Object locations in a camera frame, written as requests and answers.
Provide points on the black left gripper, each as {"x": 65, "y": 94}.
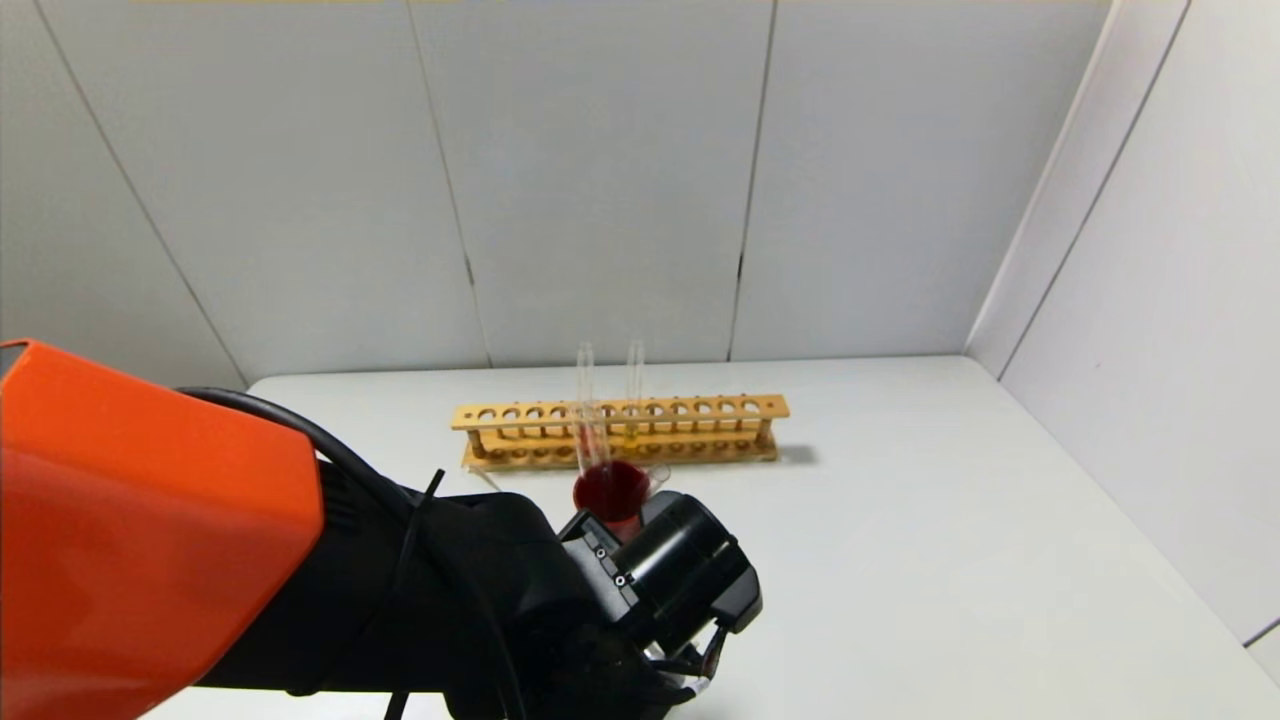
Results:
{"x": 680, "y": 570}

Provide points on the test tube with red pigment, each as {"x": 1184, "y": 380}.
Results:
{"x": 590, "y": 445}
{"x": 585, "y": 380}

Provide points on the orange and black left arm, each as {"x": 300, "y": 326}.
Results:
{"x": 150, "y": 530}

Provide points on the empty glass test tube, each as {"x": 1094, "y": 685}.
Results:
{"x": 660, "y": 476}
{"x": 614, "y": 435}

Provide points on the test tube with yellow pigment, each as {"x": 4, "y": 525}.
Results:
{"x": 631, "y": 436}

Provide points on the wooden test tube rack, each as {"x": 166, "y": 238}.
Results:
{"x": 775, "y": 405}

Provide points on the dark red plastic cup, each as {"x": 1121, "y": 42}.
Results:
{"x": 610, "y": 490}

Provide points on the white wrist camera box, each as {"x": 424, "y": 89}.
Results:
{"x": 738, "y": 605}

